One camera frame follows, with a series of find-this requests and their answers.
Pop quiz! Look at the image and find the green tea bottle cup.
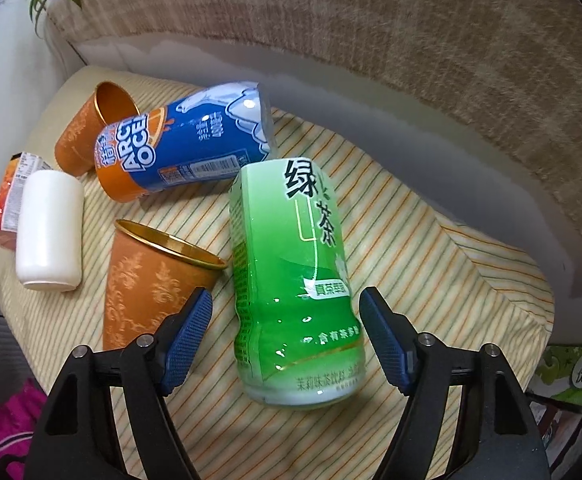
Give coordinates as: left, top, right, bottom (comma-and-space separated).
229, 157, 365, 408

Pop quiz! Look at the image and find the orange patterned cup near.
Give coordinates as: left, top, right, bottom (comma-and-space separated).
102, 219, 227, 350

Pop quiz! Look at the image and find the orange patterned cup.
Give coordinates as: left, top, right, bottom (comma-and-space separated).
102, 219, 227, 350
54, 81, 139, 177

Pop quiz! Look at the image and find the white plastic cup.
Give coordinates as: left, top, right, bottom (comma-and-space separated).
15, 170, 85, 292

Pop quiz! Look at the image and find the red orange juice bottle cup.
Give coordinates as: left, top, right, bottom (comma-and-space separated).
0, 152, 51, 250

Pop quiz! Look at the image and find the orange patterned cup far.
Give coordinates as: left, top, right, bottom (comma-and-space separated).
54, 81, 139, 177

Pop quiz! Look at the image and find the blue orange soda bottle cup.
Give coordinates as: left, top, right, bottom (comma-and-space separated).
93, 81, 276, 203

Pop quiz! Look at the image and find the pink fabric item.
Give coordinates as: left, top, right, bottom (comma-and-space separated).
0, 378, 47, 479

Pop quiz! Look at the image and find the green white paper bag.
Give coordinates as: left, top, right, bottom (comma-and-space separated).
528, 344, 582, 408

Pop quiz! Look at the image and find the striped yellow cushion cover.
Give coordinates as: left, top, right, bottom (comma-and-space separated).
0, 112, 554, 479

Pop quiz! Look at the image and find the beige plaid windowsill cloth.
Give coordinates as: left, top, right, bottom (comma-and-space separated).
44, 0, 582, 291

